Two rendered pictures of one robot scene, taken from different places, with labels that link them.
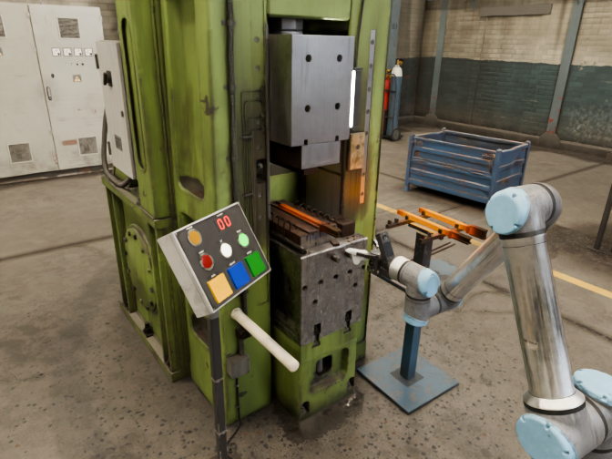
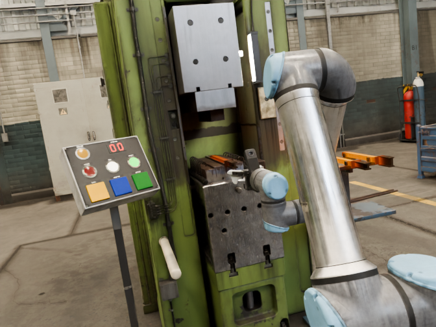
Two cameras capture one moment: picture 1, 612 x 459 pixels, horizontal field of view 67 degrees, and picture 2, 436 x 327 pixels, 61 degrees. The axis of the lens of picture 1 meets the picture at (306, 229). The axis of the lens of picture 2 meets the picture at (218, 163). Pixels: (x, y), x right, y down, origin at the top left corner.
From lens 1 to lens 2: 0.91 m
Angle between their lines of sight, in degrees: 27
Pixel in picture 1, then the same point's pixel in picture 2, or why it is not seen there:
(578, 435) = (354, 310)
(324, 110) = (213, 62)
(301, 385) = (224, 314)
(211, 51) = (120, 30)
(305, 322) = (217, 250)
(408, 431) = not seen: outside the picture
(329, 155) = (224, 100)
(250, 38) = (152, 19)
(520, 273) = (287, 132)
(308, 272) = (211, 201)
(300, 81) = (185, 40)
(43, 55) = not seen: hidden behind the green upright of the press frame
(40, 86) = not seen: hidden behind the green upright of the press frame
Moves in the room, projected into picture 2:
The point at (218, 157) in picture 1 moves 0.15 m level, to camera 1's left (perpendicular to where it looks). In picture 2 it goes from (133, 108) to (109, 111)
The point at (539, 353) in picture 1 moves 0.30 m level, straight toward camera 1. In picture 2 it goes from (310, 215) to (203, 257)
